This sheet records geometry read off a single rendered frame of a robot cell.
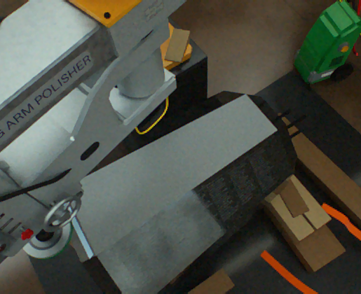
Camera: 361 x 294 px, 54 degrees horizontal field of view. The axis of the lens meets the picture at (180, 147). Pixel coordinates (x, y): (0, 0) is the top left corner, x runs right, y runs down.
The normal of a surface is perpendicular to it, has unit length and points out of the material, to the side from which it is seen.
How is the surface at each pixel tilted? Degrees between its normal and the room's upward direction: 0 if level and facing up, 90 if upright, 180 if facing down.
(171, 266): 45
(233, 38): 0
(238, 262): 0
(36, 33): 0
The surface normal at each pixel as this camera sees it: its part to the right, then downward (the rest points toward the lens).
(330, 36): -0.92, 0.18
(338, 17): -0.58, -0.18
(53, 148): -0.11, -0.39
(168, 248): 0.36, 0.20
